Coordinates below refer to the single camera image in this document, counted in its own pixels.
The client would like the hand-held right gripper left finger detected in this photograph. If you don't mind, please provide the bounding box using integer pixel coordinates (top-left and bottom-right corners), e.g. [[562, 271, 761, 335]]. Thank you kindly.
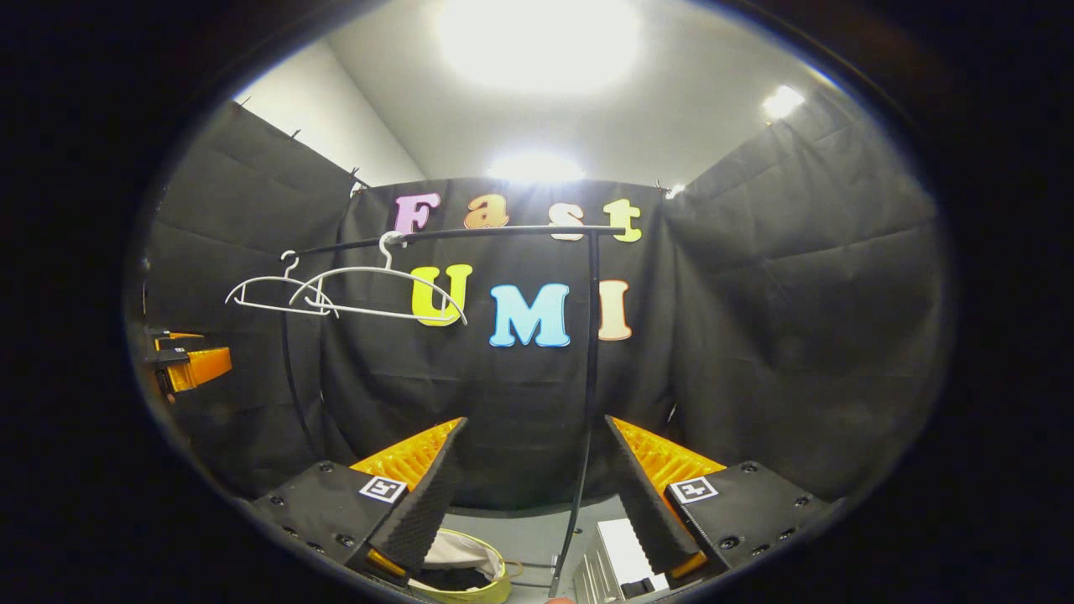
[[252, 417, 469, 586]]

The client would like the ceiling light panel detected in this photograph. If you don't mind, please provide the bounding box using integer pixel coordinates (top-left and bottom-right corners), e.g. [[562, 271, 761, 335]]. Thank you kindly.
[[762, 86, 805, 120]]

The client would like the white plastic clothes hanger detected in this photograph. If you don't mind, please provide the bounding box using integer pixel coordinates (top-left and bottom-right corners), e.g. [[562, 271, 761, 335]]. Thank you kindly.
[[225, 250, 341, 320], [289, 232, 468, 326]]

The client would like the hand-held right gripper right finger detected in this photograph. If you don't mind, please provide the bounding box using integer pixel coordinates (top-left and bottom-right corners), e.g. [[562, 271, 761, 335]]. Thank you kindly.
[[604, 415, 840, 583]]

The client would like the white drawer unit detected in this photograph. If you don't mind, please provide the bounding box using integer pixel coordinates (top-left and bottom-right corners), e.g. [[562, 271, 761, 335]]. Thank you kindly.
[[573, 518, 672, 603]]

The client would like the yellow rimmed laundry hamper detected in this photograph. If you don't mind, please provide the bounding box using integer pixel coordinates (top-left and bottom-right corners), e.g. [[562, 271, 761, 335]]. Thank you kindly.
[[409, 528, 514, 604]]

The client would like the black metal clothes rack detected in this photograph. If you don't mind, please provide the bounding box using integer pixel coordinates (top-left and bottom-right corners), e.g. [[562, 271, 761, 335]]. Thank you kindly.
[[281, 225, 626, 598]]

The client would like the black backdrop cloth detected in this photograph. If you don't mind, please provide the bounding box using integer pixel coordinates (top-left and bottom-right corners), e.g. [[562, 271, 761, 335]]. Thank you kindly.
[[138, 84, 945, 513]]

